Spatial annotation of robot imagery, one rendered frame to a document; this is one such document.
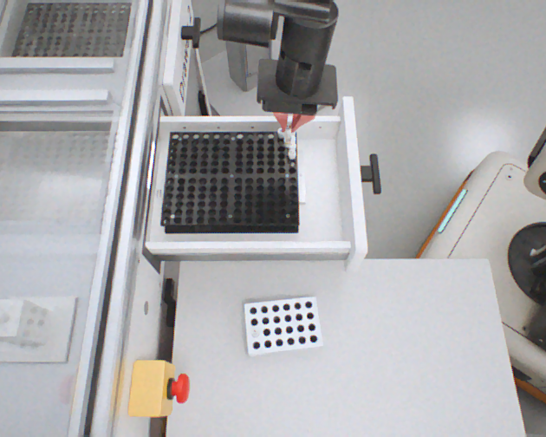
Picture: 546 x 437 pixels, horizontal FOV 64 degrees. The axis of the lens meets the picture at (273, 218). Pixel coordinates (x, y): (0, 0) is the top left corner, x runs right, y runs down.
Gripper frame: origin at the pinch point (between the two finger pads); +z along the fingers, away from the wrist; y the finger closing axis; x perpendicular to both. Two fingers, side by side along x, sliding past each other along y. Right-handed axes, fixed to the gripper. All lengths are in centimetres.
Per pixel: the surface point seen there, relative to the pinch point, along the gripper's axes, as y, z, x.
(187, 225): 14.4, 13.6, 10.7
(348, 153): -10.9, 7.2, -1.2
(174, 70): 19.6, 9.8, -18.3
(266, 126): 2.4, 12.9, -9.9
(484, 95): -98, 87, -95
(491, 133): -98, 88, -76
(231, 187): 7.8, 12.1, 4.0
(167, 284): 19.3, 32.8, 14.6
